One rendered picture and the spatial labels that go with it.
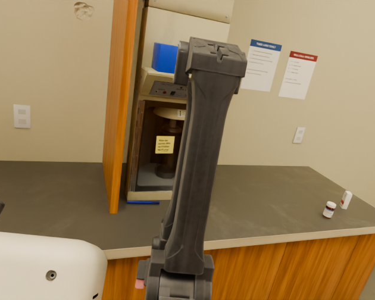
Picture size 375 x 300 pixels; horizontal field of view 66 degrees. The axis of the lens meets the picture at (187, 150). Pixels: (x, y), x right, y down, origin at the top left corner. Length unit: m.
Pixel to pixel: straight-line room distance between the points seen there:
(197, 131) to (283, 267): 1.18
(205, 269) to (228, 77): 0.29
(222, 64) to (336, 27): 1.73
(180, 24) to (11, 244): 0.93
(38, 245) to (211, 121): 0.26
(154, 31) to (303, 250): 1.15
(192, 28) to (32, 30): 0.73
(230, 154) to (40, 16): 1.26
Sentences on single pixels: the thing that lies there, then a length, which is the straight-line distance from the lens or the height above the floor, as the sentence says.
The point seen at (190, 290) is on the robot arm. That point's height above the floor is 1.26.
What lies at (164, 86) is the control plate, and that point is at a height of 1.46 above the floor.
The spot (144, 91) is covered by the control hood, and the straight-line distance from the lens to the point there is 1.08.
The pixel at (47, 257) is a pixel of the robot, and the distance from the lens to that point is 0.35.
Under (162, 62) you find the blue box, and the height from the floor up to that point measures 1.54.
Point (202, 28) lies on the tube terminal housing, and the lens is 1.16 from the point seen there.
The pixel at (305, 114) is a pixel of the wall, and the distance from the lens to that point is 2.10.
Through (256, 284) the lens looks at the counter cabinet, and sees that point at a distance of 1.49.
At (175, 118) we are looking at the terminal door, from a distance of 1.17.
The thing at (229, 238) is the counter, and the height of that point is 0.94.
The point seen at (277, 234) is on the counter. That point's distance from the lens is 1.30.
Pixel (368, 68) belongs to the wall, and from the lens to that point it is 2.38.
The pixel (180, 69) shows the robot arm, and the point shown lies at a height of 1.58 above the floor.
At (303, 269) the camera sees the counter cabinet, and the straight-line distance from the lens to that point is 1.61.
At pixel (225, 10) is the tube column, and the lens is 1.20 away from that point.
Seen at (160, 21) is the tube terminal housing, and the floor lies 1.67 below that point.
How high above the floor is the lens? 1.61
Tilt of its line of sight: 20 degrees down
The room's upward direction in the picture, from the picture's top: 10 degrees clockwise
